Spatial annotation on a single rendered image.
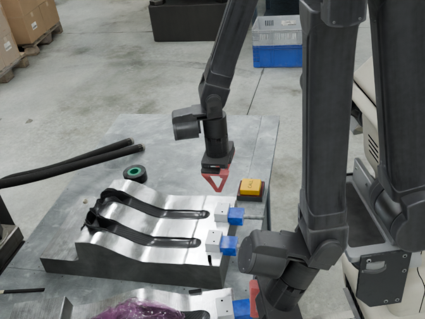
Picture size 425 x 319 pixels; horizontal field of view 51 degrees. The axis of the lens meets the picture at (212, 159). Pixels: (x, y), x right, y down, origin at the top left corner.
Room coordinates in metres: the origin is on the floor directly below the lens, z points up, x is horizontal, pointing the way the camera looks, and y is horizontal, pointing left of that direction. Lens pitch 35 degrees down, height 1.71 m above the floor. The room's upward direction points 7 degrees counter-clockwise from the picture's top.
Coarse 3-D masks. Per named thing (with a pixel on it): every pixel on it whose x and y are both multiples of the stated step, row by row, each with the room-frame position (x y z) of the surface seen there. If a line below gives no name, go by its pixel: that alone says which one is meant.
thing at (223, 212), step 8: (216, 208) 0.91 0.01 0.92; (224, 208) 0.91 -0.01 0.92; (232, 208) 0.92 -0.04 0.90; (240, 208) 0.91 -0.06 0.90; (216, 216) 0.89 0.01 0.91; (224, 216) 0.88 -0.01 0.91; (232, 216) 0.88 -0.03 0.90; (240, 216) 0.88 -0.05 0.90; (248, 216) 0.89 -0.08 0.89; (256, 216) 0.88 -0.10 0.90; (232, 224) 0.88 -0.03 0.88; (240, 224) 0.87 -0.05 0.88
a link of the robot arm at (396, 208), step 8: (384, 192) 0.50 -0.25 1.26; (376, 200) 0.51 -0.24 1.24; (384, 200) 0.49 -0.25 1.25; (376, 208) 0.50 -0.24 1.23; (384, 208) 0.48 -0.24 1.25; (392, 208) 0.47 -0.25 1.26; (400, 208) 0.46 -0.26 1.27; (384, 216) 0.47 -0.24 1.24; (392, 216) 0.46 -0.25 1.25; (384, 224) 0.48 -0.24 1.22
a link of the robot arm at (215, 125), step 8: (224, 112) 0.91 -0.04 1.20; (200, 120) 0.89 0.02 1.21; (208, 120) 0.88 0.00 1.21; (216, 120) 0.88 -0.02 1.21; (224, 120) 0.89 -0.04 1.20; (200, 128) 0.89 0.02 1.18; (208, 128) 0.88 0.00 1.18; (216, 128) 0.88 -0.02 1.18; (224, 128) 0.89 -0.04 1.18; (208, 136) 0.88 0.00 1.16; (216, 136) 0.88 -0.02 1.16; (224, 136) 0.88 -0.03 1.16
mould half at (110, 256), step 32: (128, 192) 1.01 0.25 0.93; (160, 192) 1.04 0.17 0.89; (64, 224) 0.99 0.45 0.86; (128, 224) 0.90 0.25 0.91; (160, 224) 0.91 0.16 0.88; (192, 224) 0.89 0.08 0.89; (224, 224) 0.87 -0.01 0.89; (64, 256) 0.86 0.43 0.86; (96, 256) 0.82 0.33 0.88; (128, 256) 0.80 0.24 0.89; (160, 256) 0.79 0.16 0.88; (192, 256) 0.77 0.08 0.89; (224, 256) 0.78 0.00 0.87
